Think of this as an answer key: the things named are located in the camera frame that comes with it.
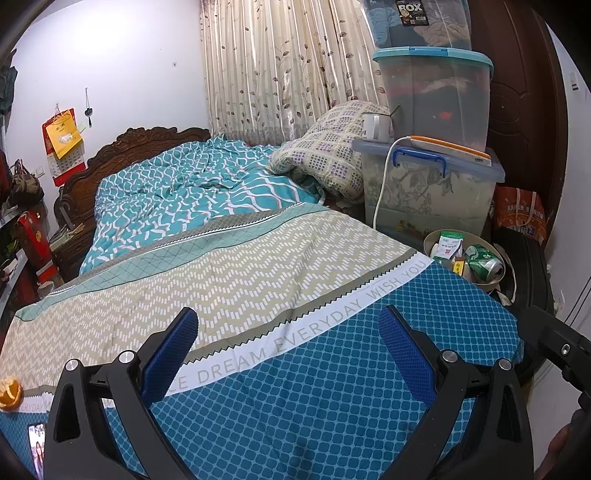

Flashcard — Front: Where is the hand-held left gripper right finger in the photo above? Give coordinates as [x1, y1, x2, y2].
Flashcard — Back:
[379, 305, 534, 480]

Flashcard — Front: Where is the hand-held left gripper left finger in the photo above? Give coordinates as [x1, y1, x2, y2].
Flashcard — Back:
[44, 307, 199, 480]

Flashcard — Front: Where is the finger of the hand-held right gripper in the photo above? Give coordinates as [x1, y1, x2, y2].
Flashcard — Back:
[519, 305, 591, 403]

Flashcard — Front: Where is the crushed green drink can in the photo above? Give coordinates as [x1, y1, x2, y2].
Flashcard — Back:
[464, 244, 506, 283]

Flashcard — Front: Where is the beige round bin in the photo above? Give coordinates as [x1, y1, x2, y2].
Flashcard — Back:
[422, 229, 509, 294]

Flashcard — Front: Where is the small white green box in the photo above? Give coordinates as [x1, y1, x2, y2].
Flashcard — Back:
[431, 232, 465, 261]

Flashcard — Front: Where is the orange shopping bag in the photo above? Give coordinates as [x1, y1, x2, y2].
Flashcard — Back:
[492, 186, 548, 245]

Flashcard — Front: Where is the blue beige patterned bed cover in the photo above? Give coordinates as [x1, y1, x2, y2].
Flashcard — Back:
[0, 203, 525, 480]

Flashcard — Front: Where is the pile of books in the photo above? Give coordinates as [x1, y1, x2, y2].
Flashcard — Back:
[48, 224, 86, 253]

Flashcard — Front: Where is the small orange peel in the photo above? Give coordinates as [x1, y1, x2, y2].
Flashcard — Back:
[0, 375, 24, 412]

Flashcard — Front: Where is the smartphone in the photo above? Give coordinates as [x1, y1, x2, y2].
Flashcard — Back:
[27, 422, 47, 480]

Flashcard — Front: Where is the teal patterned duvet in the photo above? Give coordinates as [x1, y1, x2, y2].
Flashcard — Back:
[81, 134, 324, 276]

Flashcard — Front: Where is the red gift box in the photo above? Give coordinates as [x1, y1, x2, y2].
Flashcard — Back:
[16, 211, 58, 283]

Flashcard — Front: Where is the grey storage shelf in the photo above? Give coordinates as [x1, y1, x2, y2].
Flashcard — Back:
[0, 203, 33, 324]

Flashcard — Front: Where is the carved wooden headboard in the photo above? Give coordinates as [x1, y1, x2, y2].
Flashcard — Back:
[54, 127, 212, 282]

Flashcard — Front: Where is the white orange flat device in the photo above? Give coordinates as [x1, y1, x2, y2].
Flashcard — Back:
[409, 135, 492, 166]

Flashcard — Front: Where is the patterned grey pillow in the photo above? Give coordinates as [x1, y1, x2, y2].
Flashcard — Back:
[269, 102, 393, 204]

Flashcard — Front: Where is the brown handbag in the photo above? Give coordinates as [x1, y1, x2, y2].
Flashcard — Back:
[7, 159, 44, 208]

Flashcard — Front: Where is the white enamel mug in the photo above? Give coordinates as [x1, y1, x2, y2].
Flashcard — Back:
[360, 112, 393, 144]

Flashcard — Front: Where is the clear storage box teal lid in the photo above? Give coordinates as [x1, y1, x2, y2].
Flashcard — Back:
[373, 46, 495, 153]

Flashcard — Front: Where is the beige leaf print curtain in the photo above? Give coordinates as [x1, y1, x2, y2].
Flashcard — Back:
[199, 0, 393, 145]

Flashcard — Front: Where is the clear storage box black label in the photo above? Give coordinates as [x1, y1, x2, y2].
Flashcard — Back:
[362, 0, 474, 51]

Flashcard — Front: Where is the clear storage box blue handle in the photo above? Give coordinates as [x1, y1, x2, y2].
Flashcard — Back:
[353, 138, 504, 241]

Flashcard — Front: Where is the white cable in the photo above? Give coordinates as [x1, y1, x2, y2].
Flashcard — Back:
[373, 136, 411, 232]

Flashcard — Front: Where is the red yellow wall calendar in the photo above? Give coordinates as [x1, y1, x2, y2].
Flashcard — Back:
[42, 108, 86, 188]

